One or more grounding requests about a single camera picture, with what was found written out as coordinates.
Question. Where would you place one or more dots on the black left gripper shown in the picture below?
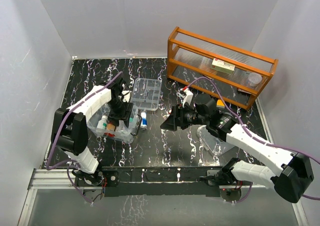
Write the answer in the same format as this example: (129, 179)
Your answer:
(124, 116)

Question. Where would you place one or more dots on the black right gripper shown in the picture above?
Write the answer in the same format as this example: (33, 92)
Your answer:
(176, 118)

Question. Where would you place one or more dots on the teal topped packet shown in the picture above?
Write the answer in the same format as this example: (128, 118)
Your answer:
(132, 120)

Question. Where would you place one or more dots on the brown syrup bottle orange cap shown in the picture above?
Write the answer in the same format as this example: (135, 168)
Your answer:
(110, 127)

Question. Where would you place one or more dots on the teal topped cotton swab bag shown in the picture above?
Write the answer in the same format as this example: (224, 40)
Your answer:
(122, 129)

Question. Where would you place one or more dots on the white medicine bottle green label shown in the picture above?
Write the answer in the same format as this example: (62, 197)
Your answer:
(102, 123)

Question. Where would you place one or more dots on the blue white bandage roll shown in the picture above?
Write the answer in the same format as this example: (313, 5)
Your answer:
(143, 124)

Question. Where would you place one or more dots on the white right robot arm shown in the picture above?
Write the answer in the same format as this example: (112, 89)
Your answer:
(288, 173)

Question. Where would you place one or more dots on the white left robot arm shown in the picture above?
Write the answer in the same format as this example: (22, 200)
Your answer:
(70, 131)

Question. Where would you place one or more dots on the clear medicine kit box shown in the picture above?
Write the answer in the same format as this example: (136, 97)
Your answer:
(104, 110)

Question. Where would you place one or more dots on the clear kit box lid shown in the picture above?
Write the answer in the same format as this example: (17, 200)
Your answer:
(212, 144)

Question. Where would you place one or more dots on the cream medicine box on shelf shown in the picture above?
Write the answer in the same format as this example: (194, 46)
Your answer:
(222, 66)

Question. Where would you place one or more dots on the clear compartment organizer tray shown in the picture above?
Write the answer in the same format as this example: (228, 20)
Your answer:
(146, 94)

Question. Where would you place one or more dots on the orange yellow tape roll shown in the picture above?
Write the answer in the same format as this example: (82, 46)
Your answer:
(220, 104)

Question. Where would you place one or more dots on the orange wooden shelf rack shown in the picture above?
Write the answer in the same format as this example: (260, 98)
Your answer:
(189, 58)

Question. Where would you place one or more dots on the clear plastic cup on shelf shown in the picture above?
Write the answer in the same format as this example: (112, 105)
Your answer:
(254, 79)

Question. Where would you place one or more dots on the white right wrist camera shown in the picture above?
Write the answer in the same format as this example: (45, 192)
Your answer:
(186, 95)

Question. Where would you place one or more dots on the black front mounting rail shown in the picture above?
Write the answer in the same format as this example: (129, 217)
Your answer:
(158, 181)

